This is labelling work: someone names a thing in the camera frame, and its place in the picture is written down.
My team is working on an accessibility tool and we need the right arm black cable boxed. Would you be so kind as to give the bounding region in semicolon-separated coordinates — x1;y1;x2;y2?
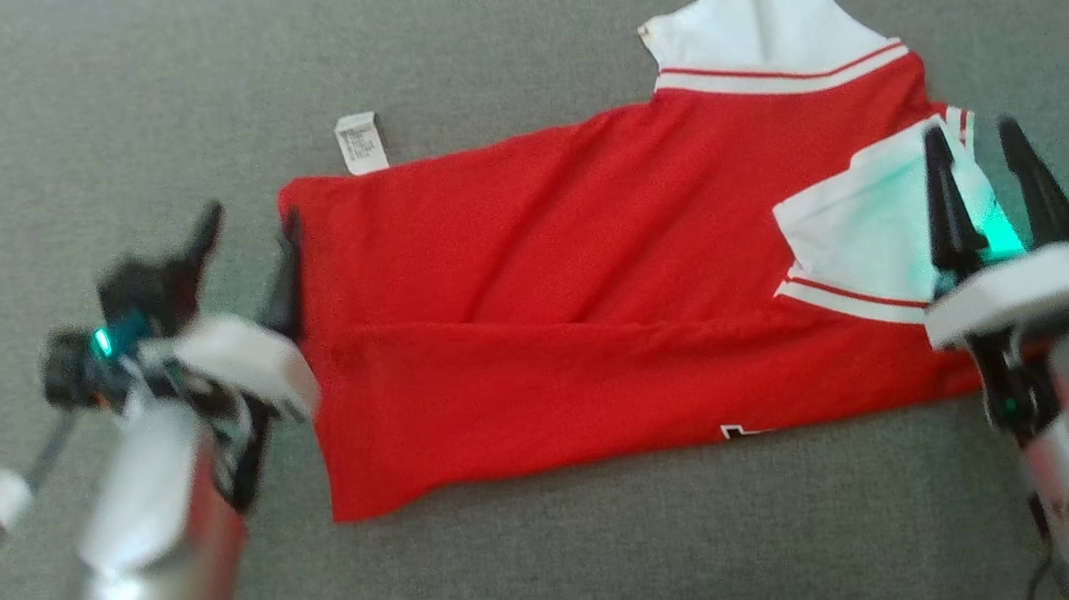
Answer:
1012;489;1069;600

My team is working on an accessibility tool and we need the white cable clip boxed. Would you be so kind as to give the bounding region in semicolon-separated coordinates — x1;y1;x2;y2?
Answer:
0;462;39;534

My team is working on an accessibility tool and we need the grey fabric sofa seat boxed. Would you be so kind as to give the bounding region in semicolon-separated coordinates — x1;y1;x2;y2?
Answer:
0;0;1069;600

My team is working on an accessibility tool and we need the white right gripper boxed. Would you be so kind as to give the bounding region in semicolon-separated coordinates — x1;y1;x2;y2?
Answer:
902;109;1069;354

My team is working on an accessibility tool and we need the red white sports jersey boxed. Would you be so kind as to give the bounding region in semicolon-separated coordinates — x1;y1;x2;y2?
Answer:
253;0;1027;529

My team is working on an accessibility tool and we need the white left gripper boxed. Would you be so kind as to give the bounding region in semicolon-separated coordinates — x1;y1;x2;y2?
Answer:
125;191;326;442

